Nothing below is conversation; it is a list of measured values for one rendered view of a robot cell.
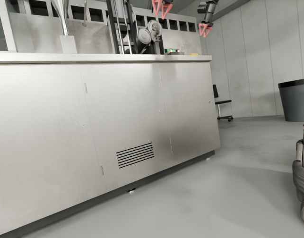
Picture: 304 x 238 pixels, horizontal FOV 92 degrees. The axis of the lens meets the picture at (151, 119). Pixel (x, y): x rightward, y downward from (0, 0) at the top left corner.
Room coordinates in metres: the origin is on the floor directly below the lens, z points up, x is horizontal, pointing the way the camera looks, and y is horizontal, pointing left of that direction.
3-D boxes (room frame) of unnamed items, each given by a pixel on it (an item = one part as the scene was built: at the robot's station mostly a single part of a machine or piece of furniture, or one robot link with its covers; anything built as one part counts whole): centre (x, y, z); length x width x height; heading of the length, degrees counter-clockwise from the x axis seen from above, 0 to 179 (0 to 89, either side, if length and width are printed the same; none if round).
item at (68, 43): (1.15, 0.53, 1.18); 0.14 x 0.14 x 0.57
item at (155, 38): (1.32, -0.15, 1.05); 0.06 x 0.05 x 0.31; 26
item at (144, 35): (1.43, 0.00, 1.17); 0.26 x 0.12 x 0.12; 26
